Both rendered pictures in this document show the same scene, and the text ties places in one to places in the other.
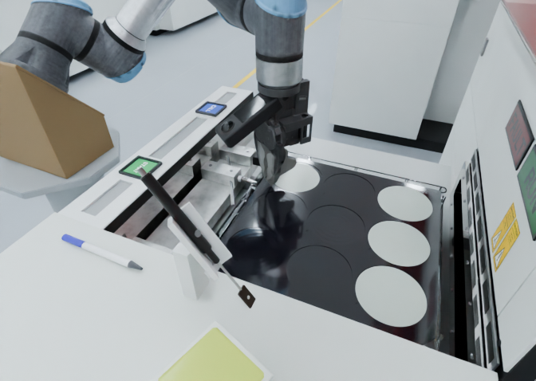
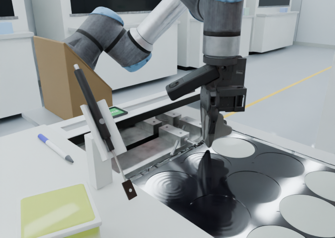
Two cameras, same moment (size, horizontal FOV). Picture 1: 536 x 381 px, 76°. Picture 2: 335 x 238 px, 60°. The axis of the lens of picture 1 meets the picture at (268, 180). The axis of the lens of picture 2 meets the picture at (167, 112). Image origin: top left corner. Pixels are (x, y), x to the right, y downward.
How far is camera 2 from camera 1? 0.19 m
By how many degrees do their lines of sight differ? 25
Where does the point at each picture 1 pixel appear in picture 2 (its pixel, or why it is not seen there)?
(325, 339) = not seen: outside the picture
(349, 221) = (267, 186)
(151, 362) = not seen: hidden behind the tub
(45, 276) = (15, 152)
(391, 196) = (320, 178)
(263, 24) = (207, 7)
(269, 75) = (209, 46)
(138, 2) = (151, 18)
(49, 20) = (94, 24)
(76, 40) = (107, 38)
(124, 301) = (49, 177)
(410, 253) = (321, 225)
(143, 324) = not seen: hidden behind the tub
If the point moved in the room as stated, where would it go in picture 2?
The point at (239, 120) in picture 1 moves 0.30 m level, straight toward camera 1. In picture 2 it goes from (183, 80) to (120, 146)
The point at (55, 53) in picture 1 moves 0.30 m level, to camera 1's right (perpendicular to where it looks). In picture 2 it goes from (91, 44) to (172, 49)
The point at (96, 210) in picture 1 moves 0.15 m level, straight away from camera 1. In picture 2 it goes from (70, 129) to (75, 106)
